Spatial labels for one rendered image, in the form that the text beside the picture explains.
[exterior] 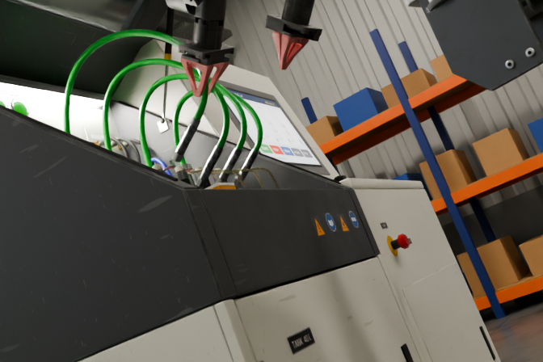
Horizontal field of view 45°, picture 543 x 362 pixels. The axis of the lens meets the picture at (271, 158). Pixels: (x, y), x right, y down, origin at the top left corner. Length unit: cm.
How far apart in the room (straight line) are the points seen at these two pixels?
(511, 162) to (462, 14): 573
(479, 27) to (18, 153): 71
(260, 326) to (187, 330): 10
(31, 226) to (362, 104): 602
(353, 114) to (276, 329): 606
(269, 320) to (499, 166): 562
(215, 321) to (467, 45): 47
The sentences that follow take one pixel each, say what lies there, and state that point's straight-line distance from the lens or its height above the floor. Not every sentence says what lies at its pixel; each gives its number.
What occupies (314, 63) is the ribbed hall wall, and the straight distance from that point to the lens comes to 859.
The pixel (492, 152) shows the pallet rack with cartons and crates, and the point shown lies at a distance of 651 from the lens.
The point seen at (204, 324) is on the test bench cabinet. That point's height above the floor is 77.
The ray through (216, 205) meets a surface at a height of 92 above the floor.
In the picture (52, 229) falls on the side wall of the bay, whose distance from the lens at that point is 106.
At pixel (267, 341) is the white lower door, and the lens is 95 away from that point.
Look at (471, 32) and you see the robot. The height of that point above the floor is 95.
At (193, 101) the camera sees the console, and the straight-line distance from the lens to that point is 175.
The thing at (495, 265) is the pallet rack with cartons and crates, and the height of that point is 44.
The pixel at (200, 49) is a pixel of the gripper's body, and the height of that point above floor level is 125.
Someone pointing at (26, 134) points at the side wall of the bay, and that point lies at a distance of 110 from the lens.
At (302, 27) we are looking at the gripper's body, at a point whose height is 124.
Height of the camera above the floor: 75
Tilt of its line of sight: 13 degrees up
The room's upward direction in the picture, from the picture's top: 21 degrees counter-clockwise
